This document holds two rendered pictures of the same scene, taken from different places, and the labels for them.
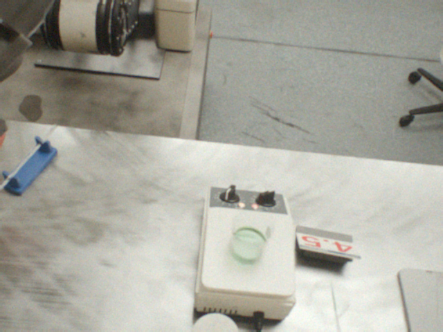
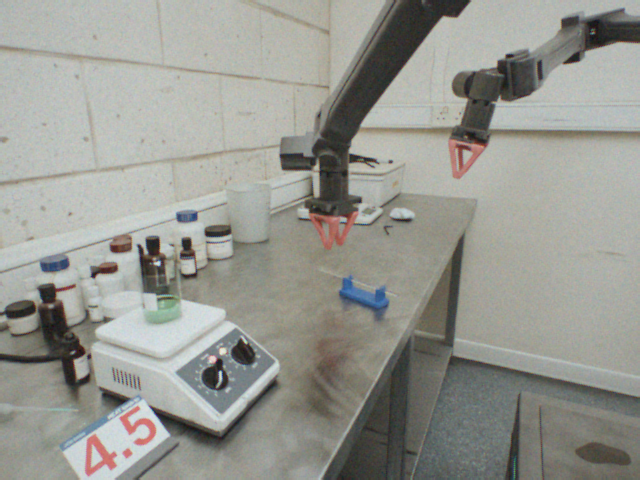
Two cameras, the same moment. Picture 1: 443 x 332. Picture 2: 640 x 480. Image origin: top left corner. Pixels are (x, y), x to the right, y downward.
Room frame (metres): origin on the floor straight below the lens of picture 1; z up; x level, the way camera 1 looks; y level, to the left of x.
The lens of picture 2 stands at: (0.71, -0.40, 1.10)
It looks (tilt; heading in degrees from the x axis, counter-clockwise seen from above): 17 degrees down; 118
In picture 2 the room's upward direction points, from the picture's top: straight up
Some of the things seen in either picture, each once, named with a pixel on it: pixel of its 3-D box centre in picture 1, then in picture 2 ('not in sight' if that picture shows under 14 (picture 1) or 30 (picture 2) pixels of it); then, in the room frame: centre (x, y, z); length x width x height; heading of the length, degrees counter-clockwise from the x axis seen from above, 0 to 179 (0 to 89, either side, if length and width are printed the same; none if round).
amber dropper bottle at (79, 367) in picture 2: not in sight; (73, 355); (0.18, -0.11, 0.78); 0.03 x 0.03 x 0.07
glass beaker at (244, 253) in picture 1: (248, 238); (160, 291); (0.28, -0.05, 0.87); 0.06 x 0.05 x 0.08; 135
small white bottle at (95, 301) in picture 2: not in sight; (95, 303); (0.05, 0.01, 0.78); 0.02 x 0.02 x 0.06
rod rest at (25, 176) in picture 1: (29, 162); (363, 290); (0.42, 0.31, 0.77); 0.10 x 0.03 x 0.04; 164
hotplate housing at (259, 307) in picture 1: (245, 247); (182, 357); (0.32, -0.05, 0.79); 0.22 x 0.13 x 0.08; 3
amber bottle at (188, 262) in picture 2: not in sight; (187, 256); (0.03, 0.24, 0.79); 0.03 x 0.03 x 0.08
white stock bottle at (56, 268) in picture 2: not in sight; (60, 290); (0.00, -0.02, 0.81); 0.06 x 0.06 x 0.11
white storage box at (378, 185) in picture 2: not in sight; (359, 180); (0.02, 1.23, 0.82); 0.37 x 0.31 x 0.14; 94
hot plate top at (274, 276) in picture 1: (248, 250); (163, 323); (0.29, -0.05, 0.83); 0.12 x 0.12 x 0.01; 3
